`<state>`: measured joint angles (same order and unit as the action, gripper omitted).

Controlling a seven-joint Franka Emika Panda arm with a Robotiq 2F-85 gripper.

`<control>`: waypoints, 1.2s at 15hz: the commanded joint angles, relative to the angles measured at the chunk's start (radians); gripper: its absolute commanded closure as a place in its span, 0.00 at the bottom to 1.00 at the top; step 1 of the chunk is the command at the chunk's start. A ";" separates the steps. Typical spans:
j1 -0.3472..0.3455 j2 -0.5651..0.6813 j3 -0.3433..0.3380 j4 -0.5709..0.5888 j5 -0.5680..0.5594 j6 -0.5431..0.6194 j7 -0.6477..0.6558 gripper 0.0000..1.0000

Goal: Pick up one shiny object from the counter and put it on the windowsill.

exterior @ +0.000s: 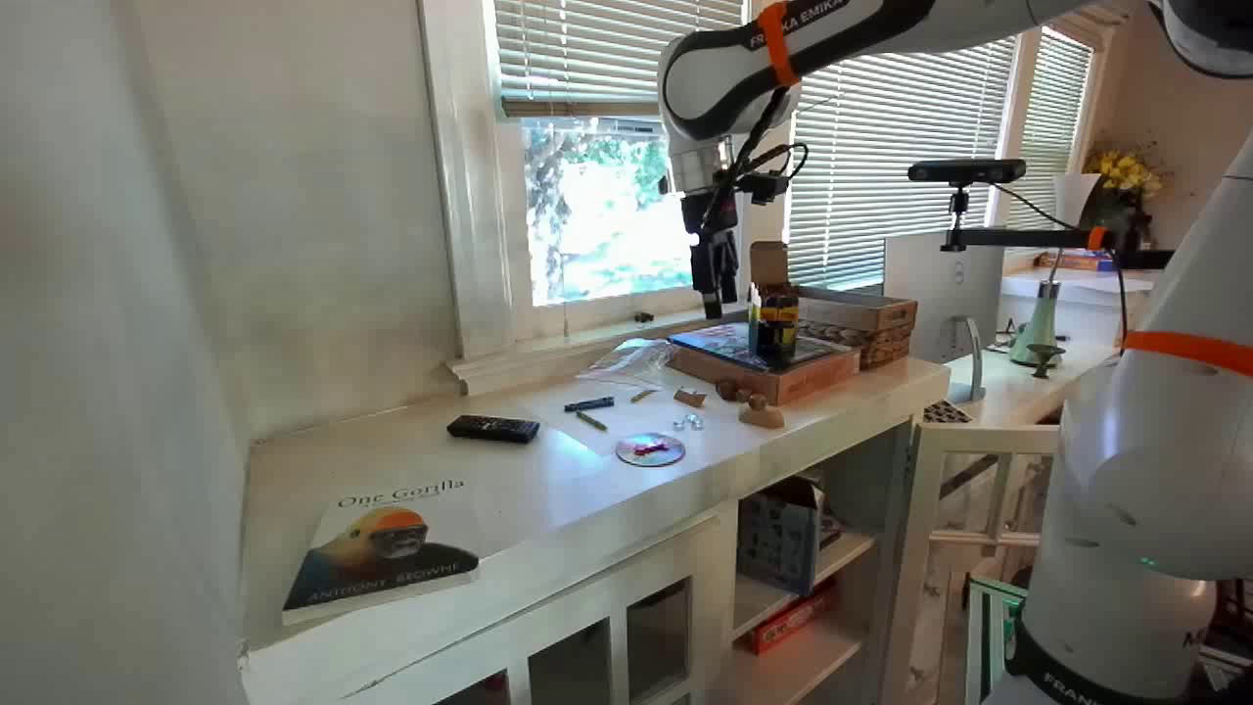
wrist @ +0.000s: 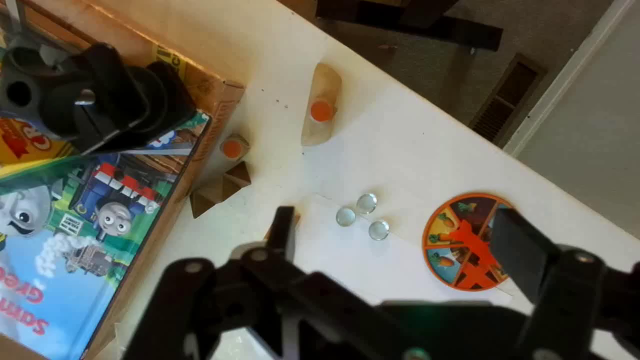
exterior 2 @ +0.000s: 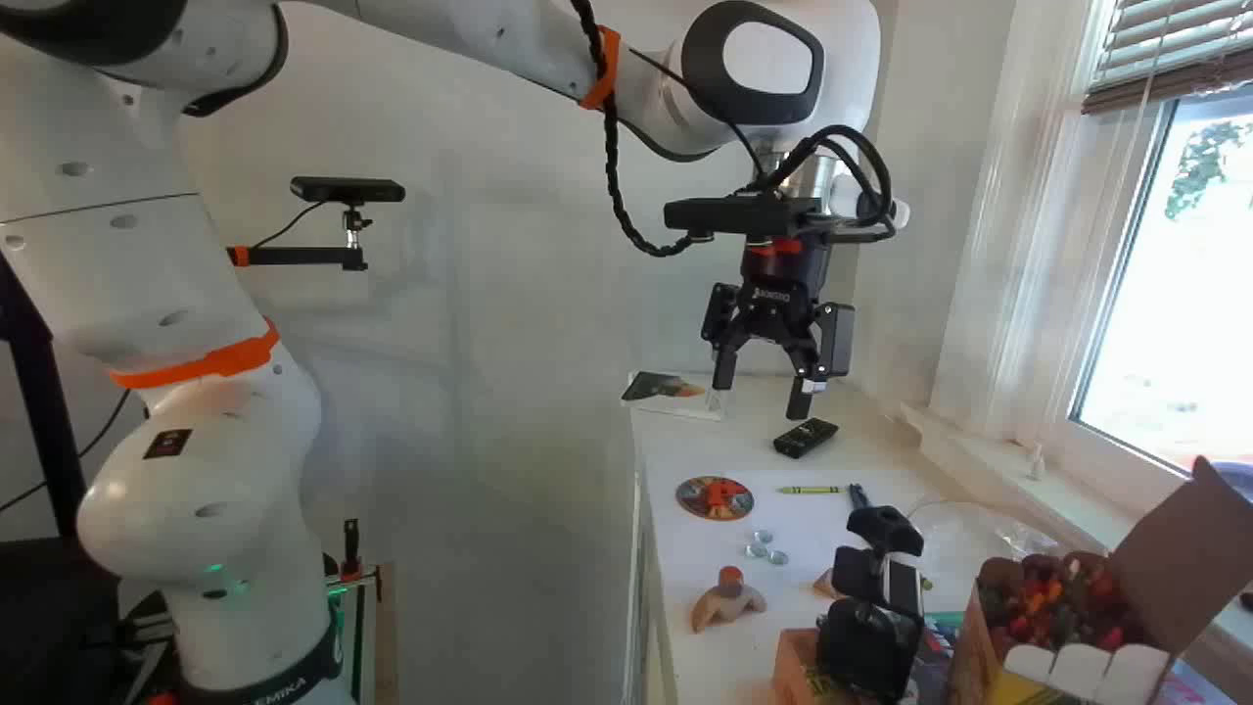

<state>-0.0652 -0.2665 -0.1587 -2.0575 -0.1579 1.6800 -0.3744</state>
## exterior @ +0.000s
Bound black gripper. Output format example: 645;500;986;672
679;193;739;321

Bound small shiny ring object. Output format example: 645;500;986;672
673;411;704;430

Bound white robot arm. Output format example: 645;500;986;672
656;0;1253;705

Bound shiny compact disc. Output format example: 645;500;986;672
613;430;683;468

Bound white counter cabinet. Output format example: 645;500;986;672
241;361;947;705

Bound dark cup with pens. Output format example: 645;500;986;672
749;283;798;368

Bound clear plastic bag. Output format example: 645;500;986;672
583;338;673;381

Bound small brown block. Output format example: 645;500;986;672
673;389;704;408

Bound black pen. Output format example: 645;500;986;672
562;395;613;416

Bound wicker woven box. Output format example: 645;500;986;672
798;298;914;370

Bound white window blind right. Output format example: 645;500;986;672
785;26;1096;289

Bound white window blind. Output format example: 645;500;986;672
785;26;1096;289
490;0;749;116

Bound grey storage box on shelf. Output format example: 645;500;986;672
734;476;822;596

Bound white monitor back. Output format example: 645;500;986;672
880;236;1000;361

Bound black remote control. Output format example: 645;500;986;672
444;416;540;442

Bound white window blind left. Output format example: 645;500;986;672
490;0;749;116

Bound red book on shelf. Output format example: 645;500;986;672
739;583;841;654

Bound yellow flowers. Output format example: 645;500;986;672
1092;150;1164;207

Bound bird cover book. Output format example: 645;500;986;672
283;476;477;627

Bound black camera on stand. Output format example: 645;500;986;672
903;155;1113;255

